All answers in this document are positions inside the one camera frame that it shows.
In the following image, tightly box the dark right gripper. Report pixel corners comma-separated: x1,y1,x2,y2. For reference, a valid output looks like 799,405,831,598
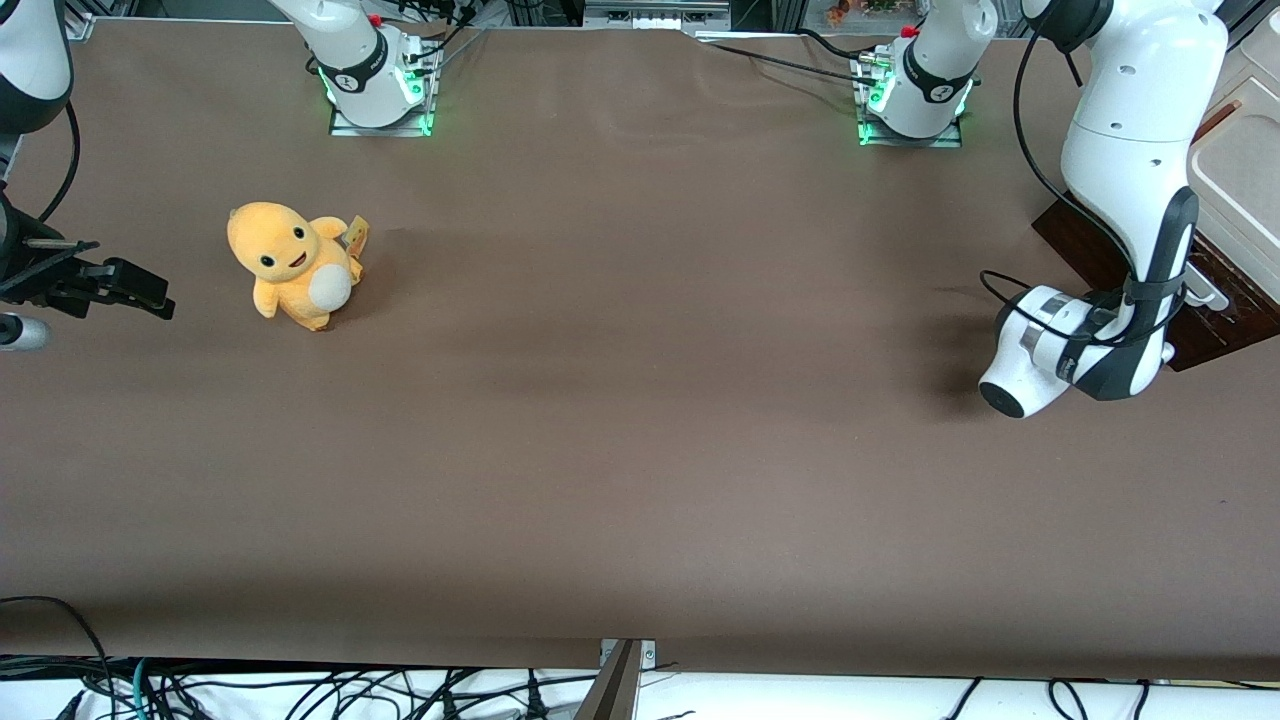
0,188,177,322

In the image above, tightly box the dark brown wooden drawer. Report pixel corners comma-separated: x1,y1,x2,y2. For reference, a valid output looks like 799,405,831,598
1190,235,1280,336

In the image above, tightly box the yellow plush toy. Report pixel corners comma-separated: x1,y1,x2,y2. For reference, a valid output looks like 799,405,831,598
226,201,363,333

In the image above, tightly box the brown table cover sheet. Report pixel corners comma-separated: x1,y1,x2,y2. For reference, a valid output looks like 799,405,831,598
0,18,1280,683

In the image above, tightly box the grey background device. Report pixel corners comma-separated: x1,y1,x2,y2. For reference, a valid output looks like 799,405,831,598
583,0,733,31

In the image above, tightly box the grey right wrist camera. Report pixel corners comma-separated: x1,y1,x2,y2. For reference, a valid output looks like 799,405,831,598
0,313,50,352

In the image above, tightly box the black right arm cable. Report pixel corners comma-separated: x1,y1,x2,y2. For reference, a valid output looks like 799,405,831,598
35,100,81,226

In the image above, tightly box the black looped floor cable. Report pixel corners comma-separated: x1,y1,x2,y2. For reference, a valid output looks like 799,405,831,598
0,595,113,720

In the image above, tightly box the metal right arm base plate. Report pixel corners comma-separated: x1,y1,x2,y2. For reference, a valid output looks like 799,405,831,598
329,40,438,138

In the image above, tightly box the black base cable bundle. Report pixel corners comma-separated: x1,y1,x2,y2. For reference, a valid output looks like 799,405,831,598
400,0,491,76

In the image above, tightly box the long black table cable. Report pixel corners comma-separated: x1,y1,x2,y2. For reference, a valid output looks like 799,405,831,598
697,38,881,87

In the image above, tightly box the short black table cable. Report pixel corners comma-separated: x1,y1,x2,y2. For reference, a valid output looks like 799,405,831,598
795,28,876,61

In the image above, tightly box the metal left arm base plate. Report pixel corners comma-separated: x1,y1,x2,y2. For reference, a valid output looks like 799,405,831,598
857,50,964,149

